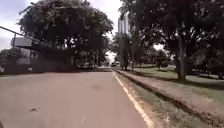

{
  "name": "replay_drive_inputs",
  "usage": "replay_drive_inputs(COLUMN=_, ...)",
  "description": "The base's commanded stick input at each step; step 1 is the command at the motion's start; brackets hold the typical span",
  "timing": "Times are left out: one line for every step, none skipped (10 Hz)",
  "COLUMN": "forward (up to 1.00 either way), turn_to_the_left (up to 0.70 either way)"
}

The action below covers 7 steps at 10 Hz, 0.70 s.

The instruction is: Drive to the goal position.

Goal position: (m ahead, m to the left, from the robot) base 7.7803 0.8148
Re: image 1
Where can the slim tall building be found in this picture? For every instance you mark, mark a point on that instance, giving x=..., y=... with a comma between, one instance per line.
x=123, y=24

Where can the pale painted edge line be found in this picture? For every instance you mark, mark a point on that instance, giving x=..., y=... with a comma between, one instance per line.
x=133, y=101

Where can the green grass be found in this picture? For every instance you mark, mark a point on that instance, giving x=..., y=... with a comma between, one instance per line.
x=156, y=71

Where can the grey asphalt road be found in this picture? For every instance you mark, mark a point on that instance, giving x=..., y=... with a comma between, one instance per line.
x=66, y=100

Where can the large broad tree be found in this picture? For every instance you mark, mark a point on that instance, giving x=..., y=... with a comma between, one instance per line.
x=66, y=26

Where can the brown dirt verge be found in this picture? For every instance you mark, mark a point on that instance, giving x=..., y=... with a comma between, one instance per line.
x=156, y=109

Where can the pale dirt strip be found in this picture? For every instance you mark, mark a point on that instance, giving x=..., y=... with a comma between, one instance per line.
x=181, y=90

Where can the dark drainage ditch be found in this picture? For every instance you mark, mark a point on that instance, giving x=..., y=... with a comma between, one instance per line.
x=176, y=102

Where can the row of trees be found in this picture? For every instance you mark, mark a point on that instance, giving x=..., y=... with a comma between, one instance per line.
x=186, y=26

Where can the pale signboard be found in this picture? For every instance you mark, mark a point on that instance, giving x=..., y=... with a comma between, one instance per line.
x=21, y=41

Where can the low dark wall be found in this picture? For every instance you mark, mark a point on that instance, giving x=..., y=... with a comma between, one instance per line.
x=40, y=67

